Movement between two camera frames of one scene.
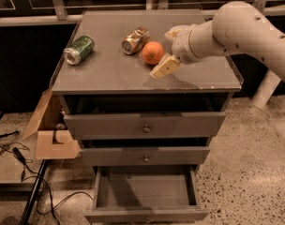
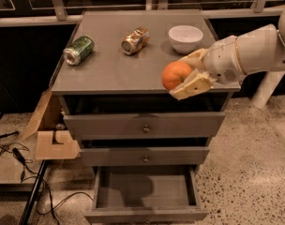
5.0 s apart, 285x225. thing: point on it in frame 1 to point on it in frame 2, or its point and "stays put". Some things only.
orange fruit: x=152 y=52 to x=173 y=73
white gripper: x=182 y=46 to x=222 y=61
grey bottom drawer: x=146 y=195 stays put
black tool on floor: x=6 y=134 stays put
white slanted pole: x=266 y=90 stays put
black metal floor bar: x=31 y=200 stays put
